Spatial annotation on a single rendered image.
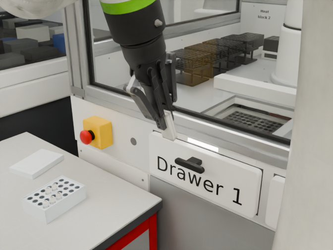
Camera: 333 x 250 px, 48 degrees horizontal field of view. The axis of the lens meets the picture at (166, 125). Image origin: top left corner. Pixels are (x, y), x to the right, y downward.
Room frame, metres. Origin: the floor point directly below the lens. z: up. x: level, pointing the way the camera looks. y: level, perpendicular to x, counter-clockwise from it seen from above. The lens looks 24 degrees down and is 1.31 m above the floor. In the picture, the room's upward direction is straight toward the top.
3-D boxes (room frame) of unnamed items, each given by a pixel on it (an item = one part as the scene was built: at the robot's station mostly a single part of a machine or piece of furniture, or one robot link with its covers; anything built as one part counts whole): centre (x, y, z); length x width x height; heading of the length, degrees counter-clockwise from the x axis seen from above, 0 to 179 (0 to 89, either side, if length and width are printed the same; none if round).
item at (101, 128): (0.92, 0.19, 0.88); 0.07 x 0.05 x 0.07; 50
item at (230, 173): (0.72, -0.07, 0.87); 0.29 x 0.02 x 0.11; 50
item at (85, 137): (0.90, 0.21, 0.88); 0.04 x 0.03 x 0.04; 50
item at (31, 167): (0.94, 0.37, 0.77); 0.13 x 0.09 x 0.02; 153
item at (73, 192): (0.75, 0.27, 0.78); 0.12 x 0.08 x 0.04; 146
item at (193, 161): (0.70, -0.06, 0.91); 0.07 x 0.04 x 0.01; 50
